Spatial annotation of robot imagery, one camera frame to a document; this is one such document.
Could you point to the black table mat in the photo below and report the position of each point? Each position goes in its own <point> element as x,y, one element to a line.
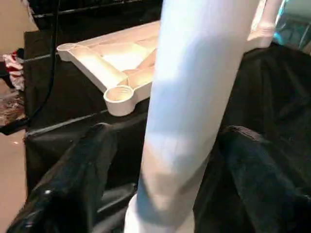
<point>272,87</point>

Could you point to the white plastic table top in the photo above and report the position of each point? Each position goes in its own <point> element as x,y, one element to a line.
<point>121,58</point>

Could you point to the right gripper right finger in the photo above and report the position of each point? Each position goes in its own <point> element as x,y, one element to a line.
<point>267,189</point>

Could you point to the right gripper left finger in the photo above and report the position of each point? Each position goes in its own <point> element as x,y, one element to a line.
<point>63,189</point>

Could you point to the white plastic table leg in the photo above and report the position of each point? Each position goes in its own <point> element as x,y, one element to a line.
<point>194,97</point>
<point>266,19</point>

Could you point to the red white cloth pile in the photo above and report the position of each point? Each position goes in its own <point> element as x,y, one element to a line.
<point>13,68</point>

